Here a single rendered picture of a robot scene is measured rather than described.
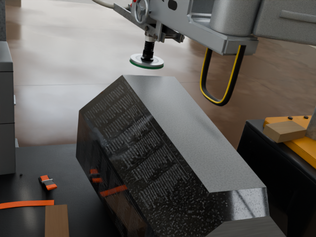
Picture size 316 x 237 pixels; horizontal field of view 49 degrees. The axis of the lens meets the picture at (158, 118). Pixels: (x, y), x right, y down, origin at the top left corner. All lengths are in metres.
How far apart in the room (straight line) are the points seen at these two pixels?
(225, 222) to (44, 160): 1.71
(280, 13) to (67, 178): 1.69
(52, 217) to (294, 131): 1.33
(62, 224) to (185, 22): 1.22
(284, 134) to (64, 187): 1.42
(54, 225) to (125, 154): 0.63
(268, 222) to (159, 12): 1.16
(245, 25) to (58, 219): 1.36
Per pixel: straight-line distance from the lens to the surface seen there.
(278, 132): 1.74
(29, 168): 2.57
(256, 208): 1.28
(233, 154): 1.46
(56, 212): 2.04
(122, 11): 2.38
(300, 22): 1.60
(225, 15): 1.50
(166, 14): 1.84
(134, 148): 1.54
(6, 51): 2.34
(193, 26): 1.65
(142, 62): 2.12
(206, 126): 1.62
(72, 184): 2.42
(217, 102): 1.64
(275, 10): 1.55
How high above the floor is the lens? 1.53
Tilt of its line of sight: 27 degrees down
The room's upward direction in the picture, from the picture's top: 11 degrees clockwise
